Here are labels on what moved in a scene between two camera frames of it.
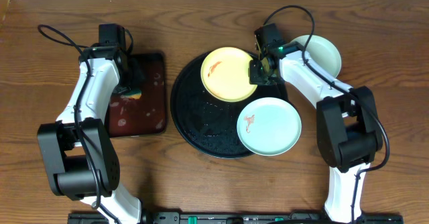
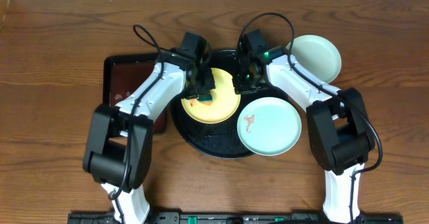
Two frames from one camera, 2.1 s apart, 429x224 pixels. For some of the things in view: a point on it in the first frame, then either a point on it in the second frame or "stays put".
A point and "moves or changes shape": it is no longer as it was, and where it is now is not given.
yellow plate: x=225 y=74 moves or changes shape
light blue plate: x=323 y=51 stays put
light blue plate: x=269 y=127 stays put
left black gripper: x=131 y=82 -> x=202 y=86
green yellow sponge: x=135 y=94 moves or changes shape
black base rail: x=238 y=217 stays put
